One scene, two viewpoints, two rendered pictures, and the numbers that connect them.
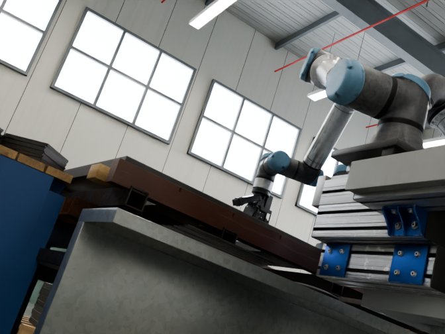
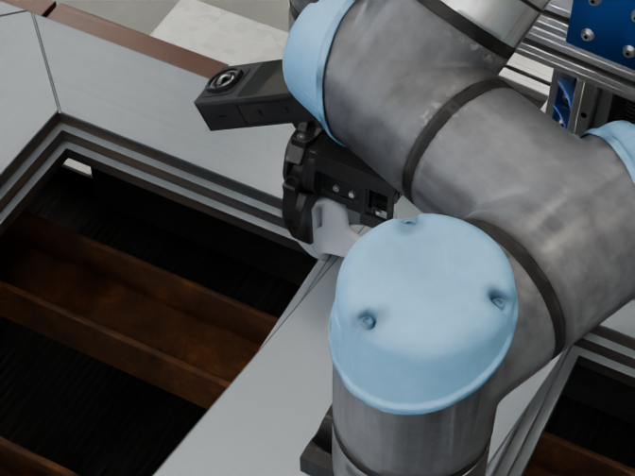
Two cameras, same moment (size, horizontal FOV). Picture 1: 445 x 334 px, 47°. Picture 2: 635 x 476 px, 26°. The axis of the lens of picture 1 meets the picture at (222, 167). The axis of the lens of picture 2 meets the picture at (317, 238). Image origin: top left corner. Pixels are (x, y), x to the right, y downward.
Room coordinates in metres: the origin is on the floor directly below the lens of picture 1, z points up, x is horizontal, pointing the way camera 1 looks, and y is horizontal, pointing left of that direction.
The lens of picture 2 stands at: (2.15, 0.09, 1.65)
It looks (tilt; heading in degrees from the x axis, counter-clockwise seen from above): 51 degrees down; 238
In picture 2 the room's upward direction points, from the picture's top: straight up
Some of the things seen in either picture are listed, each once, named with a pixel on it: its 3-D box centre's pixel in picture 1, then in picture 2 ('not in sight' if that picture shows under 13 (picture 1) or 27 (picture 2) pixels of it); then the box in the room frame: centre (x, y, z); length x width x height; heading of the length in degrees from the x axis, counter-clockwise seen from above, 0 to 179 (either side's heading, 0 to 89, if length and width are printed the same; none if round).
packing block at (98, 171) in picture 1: (101, 174); not in sight; (1.30, 0.29, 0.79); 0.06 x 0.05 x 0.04; 31
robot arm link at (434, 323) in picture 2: (268, 167); (423, 347); (1.93, -0.17, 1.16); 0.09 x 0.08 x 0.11; 8
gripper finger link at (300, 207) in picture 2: not in sight; (308, 192); (1.83, -0.44, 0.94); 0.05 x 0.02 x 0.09; 31
